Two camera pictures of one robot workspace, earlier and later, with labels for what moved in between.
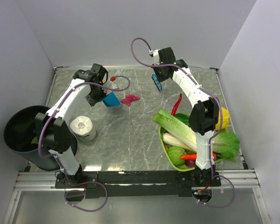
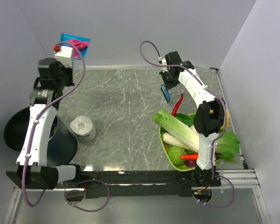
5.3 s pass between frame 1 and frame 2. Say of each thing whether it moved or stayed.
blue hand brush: moved
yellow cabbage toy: stayed
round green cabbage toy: stayed
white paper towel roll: stayed
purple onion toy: stayed
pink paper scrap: moved
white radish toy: stayed
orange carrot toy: stayed
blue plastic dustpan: moved
